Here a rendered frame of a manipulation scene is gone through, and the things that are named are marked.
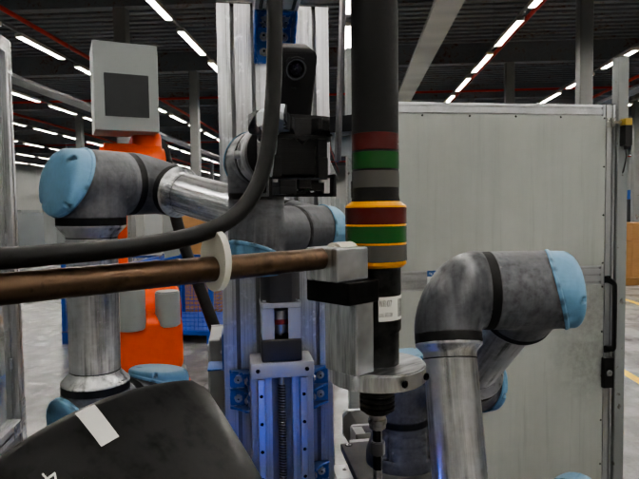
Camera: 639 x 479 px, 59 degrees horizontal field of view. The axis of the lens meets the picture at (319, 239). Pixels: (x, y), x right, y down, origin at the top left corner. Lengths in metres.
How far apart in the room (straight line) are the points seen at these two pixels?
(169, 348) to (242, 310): 3.08
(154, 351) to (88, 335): 3.30
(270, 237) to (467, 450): 0.38
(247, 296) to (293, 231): 0.53
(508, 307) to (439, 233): 1.52
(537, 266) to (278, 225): 0.37
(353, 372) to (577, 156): 2.29
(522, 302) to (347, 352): 0.48
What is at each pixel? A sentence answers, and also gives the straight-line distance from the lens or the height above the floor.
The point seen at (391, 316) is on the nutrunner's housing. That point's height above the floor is 1.50.
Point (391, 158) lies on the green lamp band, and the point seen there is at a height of 1.61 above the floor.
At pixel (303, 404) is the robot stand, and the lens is 1.25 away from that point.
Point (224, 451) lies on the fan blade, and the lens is 0.49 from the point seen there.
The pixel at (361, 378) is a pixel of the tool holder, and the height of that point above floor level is 1.46.
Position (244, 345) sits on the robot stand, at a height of 1.27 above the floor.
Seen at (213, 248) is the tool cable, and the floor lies 1.55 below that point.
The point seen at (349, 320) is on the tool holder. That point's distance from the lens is 0.38.
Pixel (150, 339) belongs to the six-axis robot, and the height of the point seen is 0.65.
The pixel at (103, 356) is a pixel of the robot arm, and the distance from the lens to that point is 1.06.
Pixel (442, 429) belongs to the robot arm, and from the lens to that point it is 0.82.
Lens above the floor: 1.57
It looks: 3 degrees down
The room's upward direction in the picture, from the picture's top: 1 degrees counter-clockwise
